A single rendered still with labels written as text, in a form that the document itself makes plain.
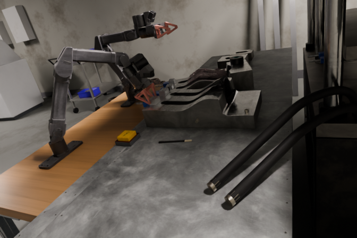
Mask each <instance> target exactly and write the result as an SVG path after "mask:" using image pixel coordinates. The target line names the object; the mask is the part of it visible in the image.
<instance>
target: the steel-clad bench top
mask: <svg viewBox="0 0 357 238"><path fill-rule="evenodd" d="M248 64H249V65H250V67H251V68H252V72H253V82H254V89H250V90H244V91H252V90H261V97H262V103H261V107H260V112H259V116H258V119H257V123H256V128H255V129H220V128H187V127H147V126H146V123H145V119H143V120H142V121H141V122H140V123H139V124H138V125H137V126H135V127H134V128H133V129H132V131H136V133H140V136H141V137H140V138H139V139H138V140H137V141H136V142H135V143H134V144H133V145H132V146H131V147H129V146H117V145H115V146H114V147H113V148H112V149H110V150H109V151H108V152H107V153H106V154H105V155H103V156H102V157H101V159H100V160H98V161H97V162H96V163H95V164H94V165H93V166H91V167H90V168H89V169H88V170H87V171H86V172H85V173H84V174H83V175H82V176H81V177H79V178H78V179H77V180H76V181H75V182H74V183H73V184H72V185H71V186H70V187H69V188H67V189H66V190H65V191H64V192H63V193H62V194H61V195H60V196H59V197H58V198H57V199H55V200H54V201H53V202H52V203H51V204H50V205H49V206H48V207H47V208H46V209H45V210H43V211H42V212H41V213H40V214H39V215H38V216H37V217H36V218H35V219H34V220H33V221H31V222H30V223H29V224H28V225H27V226H26V227H25V228H24V229H23V230H22V231H21V232H20V233H18V234H17V235H16V236H15V237H14V238H292V148H291V149H290V150H289V151H288V152H287V153H286V154H285V155H284V156H283V157H282V158H281V159H280V160H279V161H278V162H277V163H276V164H275V165H274V166H273V167H272V168H271V169H270V170H269V171H268V172H267V173H266V174H265V175H264V176H263V177H262V178H261V179H260V180H259V181H258V182H257V183H256V184H255V185H254V186H253V187H252V188H251V189H250V190H249V191H248V192H247V193H246V194H245V195H244V196H243V197H242V198H241V199H240V200H239V201H238V202H237V203H236V204H235V205H234V206H233V207H231V206H230V205H229V204H228V203H227V202H226V201H225V199H224V197H225V196H226V195H227V194H228V193H229V192H231V191H232V190H233V189H234V188H235V187H236V186H237V185H238V184H239V183H240V182H241V181H242V180H243V179H244V178H245V177H246V176H247V175H248V174H249V173H250V172H251V171H252V170H253V169H254V168H255V167H256V166H257V165H258V164H259V163H261V162H262V161H263V160H264V159H265V158H266V157H267V156H268V155H269V154H270V153H271V152H272V151H273V150H274V149H275V148H276V147H277V146H278V145H279V144H280V143H281V142H282V141H283V140H284V139H285V138H286V137H287V136H288V135H290V134H291V133H292V118H291V119H290V120H289V121H288V122H287V123H286V124H285V125H283V126H282V127H281V128H280V129H279V130H278V131H277V132H276V133H275V134H274V135H273V136H272V137H271V138H270V139H269V140H268V141H267V142H266V143H265V144H264V145H263V146H262V147H261V148H260V149H259V150H257V151H256V152H255V153H254V154H253V155H252V156H251V157H250V158H249V159H248V160H247V161H246V162H245V163H244V164H243V165H242V166H241V167H240V168H239V169H238V170H237V171H236V172H235V173H234V174H233V175H232V176H230V177H229V178H228V179H227V180H226V181H225V182H224V183H223V184H222V185H221V186H220V187H219V188H218V189H217V190H216V191H215V192H212V191H211V190H210V189H209V188H208V187H207V183H208V182H209V181H210V180H211V179H212V178H213V177H214V176H216V175H217V174H218V173H219V172H220V171H221V170H222V169H223V168H224V167H225V166H226V165H227V164H228V163H229V162H231V161H232V160H233V159H234V158H235V157H236V156H237V155H238V154H239V153H240V152H241V151H242V150H243V149H244V148H246V147H247V146H248V145H249V144H250V143H251V142H252V141H253V140H254V139H255V138H256V137H257V136H258V135H259V134H261V133H262V132H263V131H264V130H265V129H266V128H267V127H268V126H270V125H271V123H272V122H273V121H274V120H275V119H277V118H278V117H279V116H280V115H281V114H282V113H283V112H285V111H286V110H287V109H288V108H289V107H290V106H291V105H292V47H288V48H279V49H271V50H262V51H257V52H254V57H253V59H252V60H251V61H249V63H248ZM175 140H192V141H190V142H170V143H159V141H175Z"/></svg>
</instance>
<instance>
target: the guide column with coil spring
mask: <svg viewBox="0 0 357 238"><path fill-rule="evenodd" d="M324 22H325V0H315V55H317V54H318V52H323V50H324ZM315 59H316V60H319V59H320V58H319V57H318V56H317V57H315Z"/></svg>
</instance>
